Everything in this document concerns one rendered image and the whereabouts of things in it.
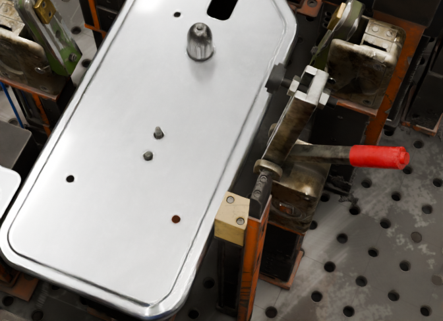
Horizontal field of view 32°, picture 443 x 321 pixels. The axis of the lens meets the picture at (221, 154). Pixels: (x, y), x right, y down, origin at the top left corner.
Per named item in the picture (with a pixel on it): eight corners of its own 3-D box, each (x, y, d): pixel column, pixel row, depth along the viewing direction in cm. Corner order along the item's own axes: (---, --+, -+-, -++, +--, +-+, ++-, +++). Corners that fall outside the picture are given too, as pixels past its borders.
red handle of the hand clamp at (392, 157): (271, 129, 83) (409, 133, 73) (280, 140, 84) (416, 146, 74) (257, 162, 81) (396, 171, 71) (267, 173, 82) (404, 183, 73)
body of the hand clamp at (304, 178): (260, 238, 116) (276, 130, 84) (302, 254, 115) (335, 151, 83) (245, 273, 114) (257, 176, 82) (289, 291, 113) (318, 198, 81)
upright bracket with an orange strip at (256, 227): (242, 313, 111) (261, 169, 66) (251, 316, 111) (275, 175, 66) (235, 332, 110) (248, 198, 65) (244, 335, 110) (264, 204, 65)
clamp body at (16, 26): (47, 113, 125) (-9, -25, 94) (113, 136, 124) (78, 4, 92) (20, 159, 122) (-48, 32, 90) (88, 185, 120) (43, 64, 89)
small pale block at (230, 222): (223, 287, 113) (225, 189, 80) (245, 296, 112) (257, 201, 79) (213, 309, 111) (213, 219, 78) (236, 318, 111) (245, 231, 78)
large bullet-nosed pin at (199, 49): (193, 43, 97) (192, 11, 91) (217, 51, 97) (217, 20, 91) (183, 62, 96) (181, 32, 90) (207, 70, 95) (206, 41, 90)
